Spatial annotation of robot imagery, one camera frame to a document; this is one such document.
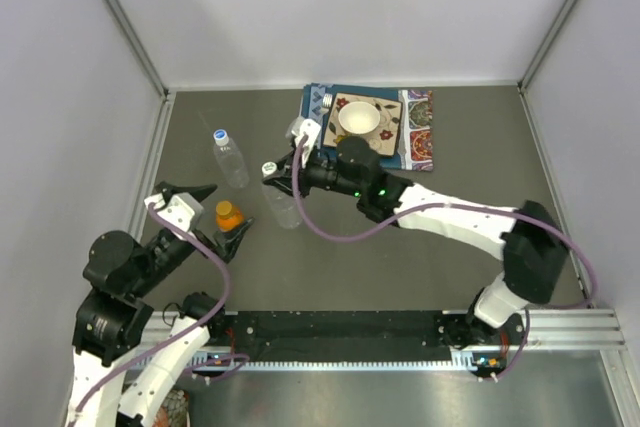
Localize silver fork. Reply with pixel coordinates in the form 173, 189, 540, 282
306, 90, 333, 147

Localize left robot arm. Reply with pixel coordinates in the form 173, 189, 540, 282
66, 182, 254, 426

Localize cream bowl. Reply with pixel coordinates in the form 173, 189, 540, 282
338, 101, 381, 135

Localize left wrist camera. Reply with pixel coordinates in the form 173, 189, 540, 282
144, 193, 204, 241

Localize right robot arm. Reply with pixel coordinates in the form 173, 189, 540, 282
262, 137, 569, 349

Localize small white bottle cap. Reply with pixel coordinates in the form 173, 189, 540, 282
262, 161, 277, 177

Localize blue white bottle cap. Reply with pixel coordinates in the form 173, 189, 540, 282
213, 129, 229, 146

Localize grey cable duct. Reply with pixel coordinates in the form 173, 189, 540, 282
183, 349, 506, 372

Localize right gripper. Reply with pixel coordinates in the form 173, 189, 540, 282
265, 145, 365, 199

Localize clear plastic bottle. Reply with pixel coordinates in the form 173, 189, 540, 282
214, 130, 249, 189
262, 185, 302, 229

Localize stacked patterned bowls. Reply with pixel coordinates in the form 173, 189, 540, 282
153, 389, 190, 427

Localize aluminium frame rail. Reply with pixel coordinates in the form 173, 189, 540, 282
74, 309, 640, 353

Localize blue patterned placemat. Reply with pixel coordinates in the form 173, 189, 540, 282
300, 83, 434, 171

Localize orange bottle cap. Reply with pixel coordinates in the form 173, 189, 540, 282
216, 200, 234, 218

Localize square floral plate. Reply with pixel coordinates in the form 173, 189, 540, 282
321, 93, 403, 158

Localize orange juice bottle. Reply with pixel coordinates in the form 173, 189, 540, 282
215, 202, 245, 232

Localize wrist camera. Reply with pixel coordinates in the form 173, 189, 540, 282
144, 193, 204, 241
285, 116, 321, 150

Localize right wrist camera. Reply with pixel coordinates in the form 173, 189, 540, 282
285, 116, 321, 150

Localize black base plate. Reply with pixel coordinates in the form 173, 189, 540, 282
206, 310, 524, 361

